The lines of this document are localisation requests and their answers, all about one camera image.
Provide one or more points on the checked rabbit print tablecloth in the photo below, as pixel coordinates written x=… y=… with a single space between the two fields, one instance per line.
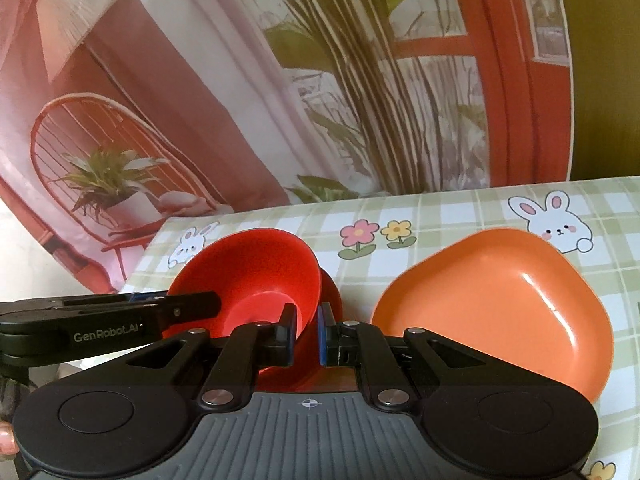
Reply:
x=450 y=210

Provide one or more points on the person's left hand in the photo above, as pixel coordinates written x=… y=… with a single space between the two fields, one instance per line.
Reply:
x=6 y=440

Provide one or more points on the wooden board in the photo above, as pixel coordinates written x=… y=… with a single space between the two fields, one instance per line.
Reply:
x=605 y=60

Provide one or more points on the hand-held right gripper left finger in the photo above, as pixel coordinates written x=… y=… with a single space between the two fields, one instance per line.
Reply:
x=289 y=345

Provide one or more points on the orange plate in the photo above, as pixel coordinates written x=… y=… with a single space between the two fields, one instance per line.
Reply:
x=500 y=310

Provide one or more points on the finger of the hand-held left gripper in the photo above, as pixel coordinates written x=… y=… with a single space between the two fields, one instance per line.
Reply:
x=195 y=307
x=150 y=297

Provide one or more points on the printed room scene backdrop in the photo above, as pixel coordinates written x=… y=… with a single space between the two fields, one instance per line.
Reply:
x=200 y=85

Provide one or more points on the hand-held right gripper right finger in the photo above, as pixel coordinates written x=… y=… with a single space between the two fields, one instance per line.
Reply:
x=324 y=340

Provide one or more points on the red bowl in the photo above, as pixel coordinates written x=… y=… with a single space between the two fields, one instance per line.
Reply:
x=334 y=300
x=260 y=280

